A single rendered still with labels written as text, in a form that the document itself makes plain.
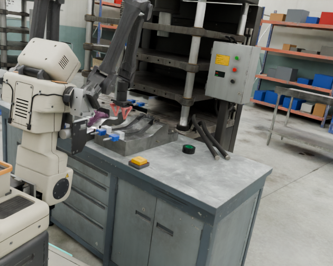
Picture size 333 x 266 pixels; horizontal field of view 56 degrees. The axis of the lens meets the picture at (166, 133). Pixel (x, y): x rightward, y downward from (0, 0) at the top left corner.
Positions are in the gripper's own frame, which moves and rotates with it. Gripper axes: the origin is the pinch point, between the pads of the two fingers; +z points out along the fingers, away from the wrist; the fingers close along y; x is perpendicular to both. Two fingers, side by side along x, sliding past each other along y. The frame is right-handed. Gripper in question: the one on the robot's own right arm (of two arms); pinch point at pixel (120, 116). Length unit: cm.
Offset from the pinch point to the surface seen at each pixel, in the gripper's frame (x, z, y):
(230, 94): -86, -10, -22
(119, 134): 1.3, 10.1, -2.0
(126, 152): 1.4, 18.8, -8.1
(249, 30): -154, -55, 4
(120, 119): -33.5, 16.4, 33.3
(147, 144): -16.8, 18.2, -8.0
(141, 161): 5.5, 17.3, -23.2
